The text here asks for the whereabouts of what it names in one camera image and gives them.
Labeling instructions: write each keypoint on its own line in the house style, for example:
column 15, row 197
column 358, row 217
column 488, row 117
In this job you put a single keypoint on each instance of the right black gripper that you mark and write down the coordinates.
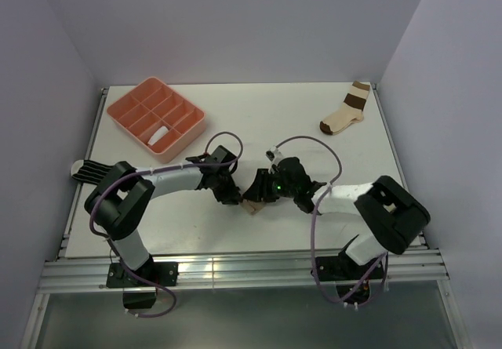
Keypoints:
column 260, row 190

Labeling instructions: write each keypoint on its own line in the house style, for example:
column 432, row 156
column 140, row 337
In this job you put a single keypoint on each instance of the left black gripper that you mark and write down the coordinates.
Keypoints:
column 230, row 195

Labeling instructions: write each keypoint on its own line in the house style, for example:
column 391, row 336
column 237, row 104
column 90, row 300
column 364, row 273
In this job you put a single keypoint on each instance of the beige reindeer sock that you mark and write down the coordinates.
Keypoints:
column 252, row 208

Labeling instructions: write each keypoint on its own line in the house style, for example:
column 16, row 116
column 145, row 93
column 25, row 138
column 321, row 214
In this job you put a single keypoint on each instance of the white sock with black stripes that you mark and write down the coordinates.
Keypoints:
column 157, row 135

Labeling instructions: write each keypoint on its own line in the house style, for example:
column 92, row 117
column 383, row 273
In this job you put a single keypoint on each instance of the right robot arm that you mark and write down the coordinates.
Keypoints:
column 393, row 216

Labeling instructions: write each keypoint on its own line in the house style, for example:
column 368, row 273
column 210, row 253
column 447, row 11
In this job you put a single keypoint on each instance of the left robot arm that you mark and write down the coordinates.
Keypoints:
column 123, row 192

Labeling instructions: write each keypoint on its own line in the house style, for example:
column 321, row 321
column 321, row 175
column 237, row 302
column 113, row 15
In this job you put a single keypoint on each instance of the pink compartment organizer tray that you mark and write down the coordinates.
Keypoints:
column 152, row 104

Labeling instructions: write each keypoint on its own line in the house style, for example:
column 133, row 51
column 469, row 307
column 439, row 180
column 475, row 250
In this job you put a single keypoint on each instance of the cream brown striped sock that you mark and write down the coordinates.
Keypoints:
column 349, row 112

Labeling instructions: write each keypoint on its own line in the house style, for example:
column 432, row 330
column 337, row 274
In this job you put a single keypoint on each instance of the black white striped ankle sock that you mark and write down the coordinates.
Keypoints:
column 88, row 171

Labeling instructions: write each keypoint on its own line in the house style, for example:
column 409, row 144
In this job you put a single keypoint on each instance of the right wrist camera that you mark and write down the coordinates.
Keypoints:
column 274, row 155

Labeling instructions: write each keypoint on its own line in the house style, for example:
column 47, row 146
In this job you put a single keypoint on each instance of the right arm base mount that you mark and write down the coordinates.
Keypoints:
column 361, row 283

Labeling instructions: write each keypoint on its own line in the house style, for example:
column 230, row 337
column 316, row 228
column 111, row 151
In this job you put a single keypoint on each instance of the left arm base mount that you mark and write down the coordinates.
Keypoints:
column 140, row 288

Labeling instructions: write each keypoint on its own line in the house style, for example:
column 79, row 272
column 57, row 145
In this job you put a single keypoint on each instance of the aluminium table front rail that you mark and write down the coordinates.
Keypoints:
column 237, row 271

